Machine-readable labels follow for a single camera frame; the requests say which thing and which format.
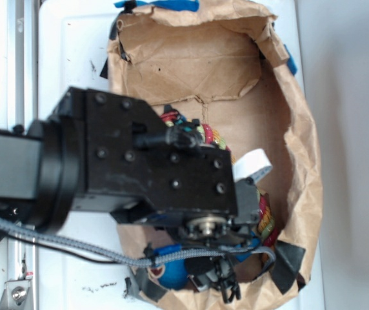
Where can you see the blue rectangular block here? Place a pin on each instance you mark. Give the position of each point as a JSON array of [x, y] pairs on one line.
[[254, 241]]

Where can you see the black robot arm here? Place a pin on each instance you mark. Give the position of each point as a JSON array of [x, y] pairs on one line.
[[101, 152]]

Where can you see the metal corner bracket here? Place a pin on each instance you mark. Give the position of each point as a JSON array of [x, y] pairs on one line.
[[17, 295]]

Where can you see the multicolour twisted rope toy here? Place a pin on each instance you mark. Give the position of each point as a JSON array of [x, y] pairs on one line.
[[266, 216]]

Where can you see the brown paper bag tray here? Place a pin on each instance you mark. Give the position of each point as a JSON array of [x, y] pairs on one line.
[[225, 65]]

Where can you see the blue ball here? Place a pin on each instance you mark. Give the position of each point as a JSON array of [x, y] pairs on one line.
[[172, 275]]

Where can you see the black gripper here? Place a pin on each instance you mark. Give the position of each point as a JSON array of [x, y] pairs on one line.
[[217, 272]]

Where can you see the aluminium extrusion rail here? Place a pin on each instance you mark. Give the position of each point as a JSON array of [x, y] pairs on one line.
[[22, 104]]

